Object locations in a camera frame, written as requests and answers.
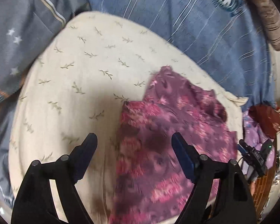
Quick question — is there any purple pink floral garment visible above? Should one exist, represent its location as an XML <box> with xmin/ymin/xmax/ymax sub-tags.
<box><xmin>110</xmin><ymin>66</ymin><xmax>237</xmax><ymax>223</ymax></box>

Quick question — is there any person's right hand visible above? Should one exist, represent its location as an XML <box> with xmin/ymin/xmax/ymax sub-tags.
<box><xmin>249</xmin><ymin>181</ymin><xmax>256</xmax><ymax>196</ymax></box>

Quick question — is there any lilac floral garment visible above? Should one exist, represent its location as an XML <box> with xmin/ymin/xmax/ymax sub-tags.
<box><xmin>242</xmin><ymin>110</ymin><xmax>275</xmax><ymax>175</ymax></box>

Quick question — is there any brown wooden lattice furniture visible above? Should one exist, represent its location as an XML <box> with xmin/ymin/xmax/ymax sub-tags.
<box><xmin>252</xmin><ymin>167</ymin><xmax>276</xmax><ymax>218</ymax></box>

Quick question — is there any dark red plastic bag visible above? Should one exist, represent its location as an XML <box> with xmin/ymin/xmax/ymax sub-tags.
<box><xmin>248</xmin><ymin>104</ymin><xmax>280</xmax><ymax>139</ymax></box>

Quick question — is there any blue plaid quilt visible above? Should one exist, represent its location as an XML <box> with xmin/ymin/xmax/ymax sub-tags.
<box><xmin>88</xmin><ymin>0</ymin><xmax>276</xmax><ymax>110</ymax></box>

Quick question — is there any cream leaf print pillow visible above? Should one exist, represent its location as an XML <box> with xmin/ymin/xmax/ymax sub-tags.
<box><xmin>9</xmin><ymin>12</ymin><xmax>243</xmax><ymax>223</ymax></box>

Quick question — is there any grey star patterned quilt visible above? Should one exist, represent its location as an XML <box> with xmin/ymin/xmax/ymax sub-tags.
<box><xmin>0</xmin><ymin>0</ymin><xmax>89</xmax><ymax>207</ymax></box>

